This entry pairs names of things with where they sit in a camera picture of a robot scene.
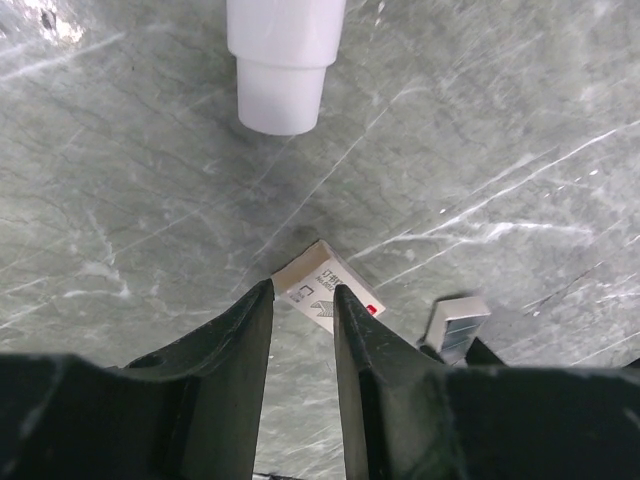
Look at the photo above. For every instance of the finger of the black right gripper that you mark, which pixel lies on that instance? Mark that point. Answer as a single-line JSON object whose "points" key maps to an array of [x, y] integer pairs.
{"points": [[480, 355], [430, 352]]}

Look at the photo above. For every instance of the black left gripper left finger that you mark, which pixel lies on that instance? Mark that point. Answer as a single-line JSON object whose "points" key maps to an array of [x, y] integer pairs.
{"points": [[190, 410]]}

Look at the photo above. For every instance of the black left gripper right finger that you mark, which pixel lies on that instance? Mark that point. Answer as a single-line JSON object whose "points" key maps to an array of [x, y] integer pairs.
{"points": [[404, 416]]}

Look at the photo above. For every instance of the grey staple tray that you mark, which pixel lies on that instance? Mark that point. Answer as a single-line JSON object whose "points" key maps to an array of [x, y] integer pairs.
{"points": [[453, 326]]}

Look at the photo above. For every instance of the small staple box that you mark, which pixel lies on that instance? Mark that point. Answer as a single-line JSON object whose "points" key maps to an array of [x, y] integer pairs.
{"points": [[308, 283]]}

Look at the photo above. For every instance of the white cylinder tube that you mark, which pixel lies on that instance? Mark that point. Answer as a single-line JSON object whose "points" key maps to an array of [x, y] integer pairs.
{"points": [[283, 49]]}

